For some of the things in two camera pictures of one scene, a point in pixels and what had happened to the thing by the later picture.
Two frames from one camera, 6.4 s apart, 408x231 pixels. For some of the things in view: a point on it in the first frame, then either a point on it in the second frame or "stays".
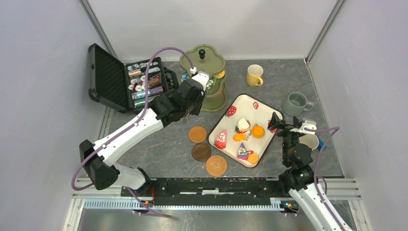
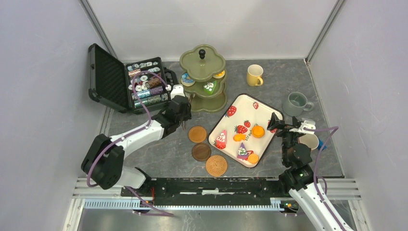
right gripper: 275,122 stays
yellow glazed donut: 221,75 stays
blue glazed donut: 184,76 stays
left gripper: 197,110 -> 187,115
